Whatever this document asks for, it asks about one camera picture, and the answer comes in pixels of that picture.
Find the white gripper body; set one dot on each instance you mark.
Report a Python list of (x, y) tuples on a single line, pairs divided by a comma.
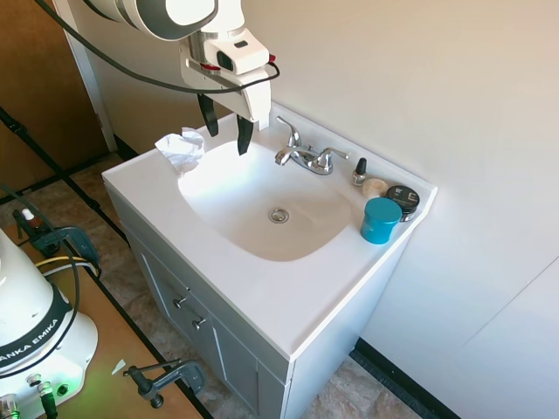
[(255, 102)]

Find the teal round jar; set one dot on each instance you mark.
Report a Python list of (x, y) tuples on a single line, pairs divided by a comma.
[(380, 220)]

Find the metal cabinet knob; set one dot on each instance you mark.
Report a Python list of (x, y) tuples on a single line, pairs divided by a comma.
[(199, 323), (180, 302)]

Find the grey vanity cabinet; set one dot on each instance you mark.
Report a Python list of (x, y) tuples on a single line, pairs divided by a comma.
[(236, 358)]

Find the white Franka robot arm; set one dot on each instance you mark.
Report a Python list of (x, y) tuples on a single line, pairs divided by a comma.
[(192, 13)]

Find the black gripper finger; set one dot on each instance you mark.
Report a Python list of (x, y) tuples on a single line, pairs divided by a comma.
[(243, 135), (209, 115)]

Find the white sink countertop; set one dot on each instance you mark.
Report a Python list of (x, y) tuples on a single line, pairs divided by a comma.
[(262, 297)]

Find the brown wooden door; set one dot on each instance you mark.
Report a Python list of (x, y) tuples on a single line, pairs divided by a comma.
[(35, 87)]

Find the dark metal C-clamp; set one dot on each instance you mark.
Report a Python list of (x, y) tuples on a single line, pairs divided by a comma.
[(70, 238), (166, 377)]

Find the small round beige jar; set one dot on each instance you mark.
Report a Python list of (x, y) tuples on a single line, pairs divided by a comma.
[(374, 187)]

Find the black round jar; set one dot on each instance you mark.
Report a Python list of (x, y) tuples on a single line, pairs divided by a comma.
[(404, 198)]

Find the white tissue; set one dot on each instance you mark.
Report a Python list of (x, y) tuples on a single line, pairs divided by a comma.
[(181, 148)]

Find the brown dropper bottle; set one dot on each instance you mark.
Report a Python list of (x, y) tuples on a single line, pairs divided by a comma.
[(29, 220)]

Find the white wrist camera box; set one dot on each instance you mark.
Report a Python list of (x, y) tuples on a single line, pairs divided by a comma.
[(244, 54)]

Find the chrome sink drain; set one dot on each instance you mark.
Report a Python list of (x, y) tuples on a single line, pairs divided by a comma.
[(279, 215)]

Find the white paper scrap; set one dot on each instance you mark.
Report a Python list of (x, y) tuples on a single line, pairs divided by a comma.
[(119, 366)]

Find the small nail polish bottle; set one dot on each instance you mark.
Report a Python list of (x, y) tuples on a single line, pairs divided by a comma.
[(359, 174)]

